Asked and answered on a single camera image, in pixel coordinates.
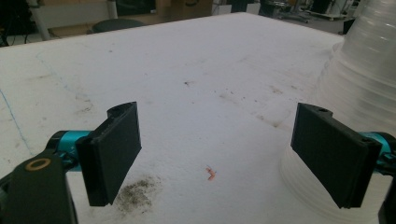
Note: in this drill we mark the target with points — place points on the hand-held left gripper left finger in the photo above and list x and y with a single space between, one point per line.
107 155

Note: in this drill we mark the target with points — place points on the white table leg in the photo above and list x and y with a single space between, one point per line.
112 8
39 18

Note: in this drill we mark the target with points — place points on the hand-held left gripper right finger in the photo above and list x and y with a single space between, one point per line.
333 155

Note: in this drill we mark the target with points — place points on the black round stool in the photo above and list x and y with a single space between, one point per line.
115 24

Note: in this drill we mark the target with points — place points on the white foam mat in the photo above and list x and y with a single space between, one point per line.
186 62

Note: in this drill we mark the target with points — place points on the stack of clear plastic cups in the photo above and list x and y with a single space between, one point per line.
358 77

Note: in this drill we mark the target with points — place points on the small orange scrap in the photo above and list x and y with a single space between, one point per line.
211 173

